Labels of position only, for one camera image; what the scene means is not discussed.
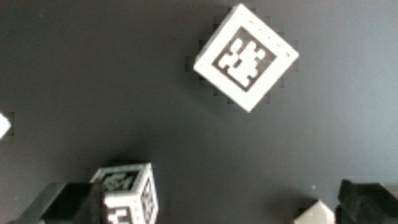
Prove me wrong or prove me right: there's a white chair leg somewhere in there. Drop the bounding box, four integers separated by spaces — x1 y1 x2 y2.
91 163 159 224

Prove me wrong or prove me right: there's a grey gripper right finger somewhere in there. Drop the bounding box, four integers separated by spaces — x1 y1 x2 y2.
335 180 398 224

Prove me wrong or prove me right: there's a white chair back frame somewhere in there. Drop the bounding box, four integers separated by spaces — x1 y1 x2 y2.
0 113 11 139

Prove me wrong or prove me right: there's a white marker sheet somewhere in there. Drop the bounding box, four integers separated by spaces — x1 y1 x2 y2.
194 4 299 112

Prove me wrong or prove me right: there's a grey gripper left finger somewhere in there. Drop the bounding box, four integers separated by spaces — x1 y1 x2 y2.
17 182 107 224

